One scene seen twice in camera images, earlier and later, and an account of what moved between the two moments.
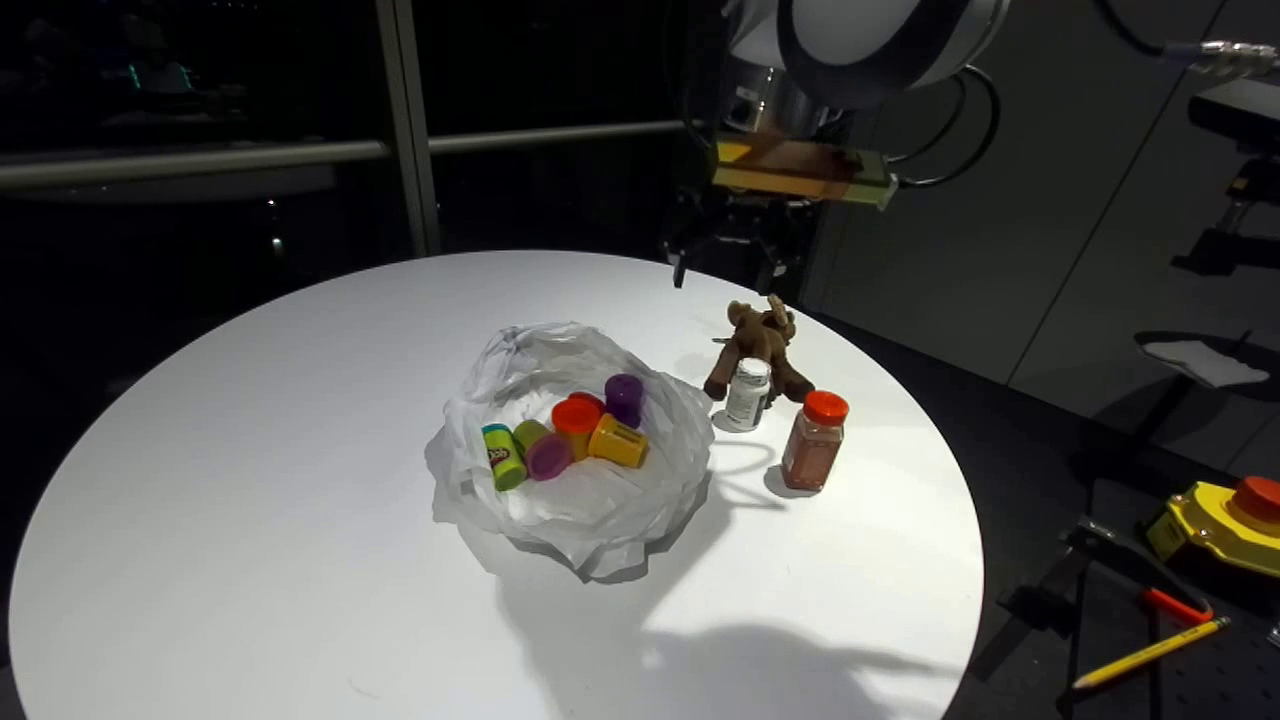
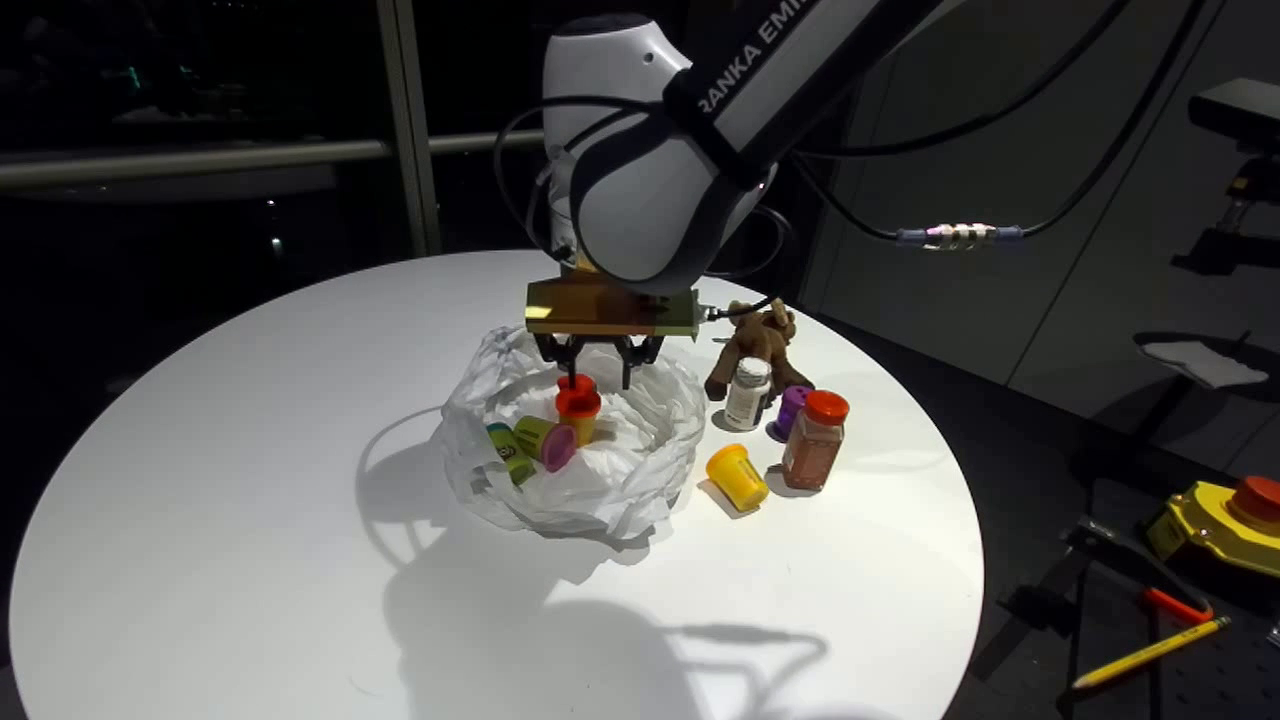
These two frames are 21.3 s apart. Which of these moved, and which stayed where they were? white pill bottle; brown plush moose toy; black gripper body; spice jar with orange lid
Moved: black gripper body
Stayed: white pill bottle; brown plush moose toy; spice jar with orange lid
